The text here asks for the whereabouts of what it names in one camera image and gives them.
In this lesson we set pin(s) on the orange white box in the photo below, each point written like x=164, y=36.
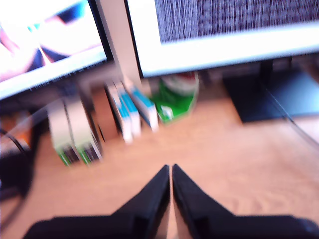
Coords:
x=22, y=134

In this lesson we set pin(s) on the black Huawei monitor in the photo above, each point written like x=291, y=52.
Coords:
x=224, y=54

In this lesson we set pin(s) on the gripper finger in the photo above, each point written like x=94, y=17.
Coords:
x=194, y=199
x=152, y=199

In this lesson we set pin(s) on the green white box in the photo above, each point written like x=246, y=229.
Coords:
x=59, y=129
x=82, y=129

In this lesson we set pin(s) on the black dark-screen monitor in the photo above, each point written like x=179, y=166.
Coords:
x=62, y=37

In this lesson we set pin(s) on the green snack bag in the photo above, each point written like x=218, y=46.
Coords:
x=177, y=104

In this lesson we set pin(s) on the white blue box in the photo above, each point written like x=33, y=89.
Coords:
x=125, y=127
x=149, y=109
x=135, y=124

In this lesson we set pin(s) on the brown cardboard box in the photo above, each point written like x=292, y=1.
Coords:
x=106, y=117

